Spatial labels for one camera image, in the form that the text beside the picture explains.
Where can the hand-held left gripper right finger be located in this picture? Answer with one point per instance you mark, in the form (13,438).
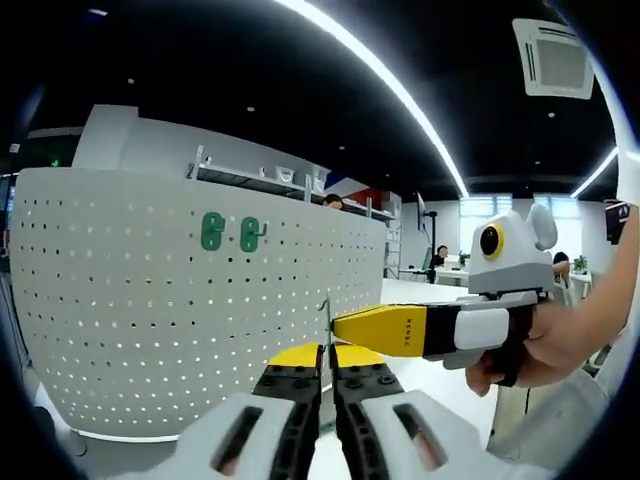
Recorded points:
(375,410)

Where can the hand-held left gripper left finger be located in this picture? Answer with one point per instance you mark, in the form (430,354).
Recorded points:
(280,410)

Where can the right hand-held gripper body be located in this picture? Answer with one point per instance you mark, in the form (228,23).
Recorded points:
(515,265)

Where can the white perforated mounting plate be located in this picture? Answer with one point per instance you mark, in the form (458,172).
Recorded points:
(125,300)

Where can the person's right hand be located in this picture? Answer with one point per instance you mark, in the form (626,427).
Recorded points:
(560,340)

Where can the monitor on black stand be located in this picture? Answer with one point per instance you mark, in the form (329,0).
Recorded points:
(429,235)

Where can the white mesh office chair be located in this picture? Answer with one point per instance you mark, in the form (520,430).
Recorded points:
(560,420)

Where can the curved ceiling light strip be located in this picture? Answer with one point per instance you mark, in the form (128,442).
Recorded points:
(400,95)

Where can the ceiling air conditioner vent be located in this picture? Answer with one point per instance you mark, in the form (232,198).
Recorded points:
(555,60)

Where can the metal storage shelf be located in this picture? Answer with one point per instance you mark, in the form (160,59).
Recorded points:
(240,175)

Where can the red blue wall banner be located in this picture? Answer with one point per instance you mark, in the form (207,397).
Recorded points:
(350,185)

